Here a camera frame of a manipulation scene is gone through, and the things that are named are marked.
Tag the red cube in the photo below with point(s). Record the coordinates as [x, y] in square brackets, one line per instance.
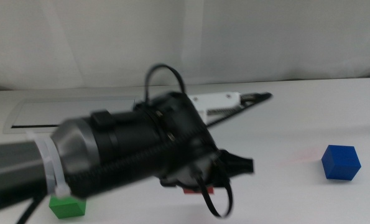
[198, 190]

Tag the blue cube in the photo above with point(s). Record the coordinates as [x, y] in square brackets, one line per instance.
[340, 163]

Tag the green cube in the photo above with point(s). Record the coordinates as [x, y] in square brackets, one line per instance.
[68, 208]

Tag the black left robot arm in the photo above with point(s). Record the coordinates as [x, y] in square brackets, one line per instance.
[125, 140]

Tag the white zip tie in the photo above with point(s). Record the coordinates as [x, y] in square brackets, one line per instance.
[52, 161]

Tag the white backdrop curtain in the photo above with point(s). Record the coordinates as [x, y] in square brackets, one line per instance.
[79, 37]

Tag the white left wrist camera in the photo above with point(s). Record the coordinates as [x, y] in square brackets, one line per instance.
[215, 101]

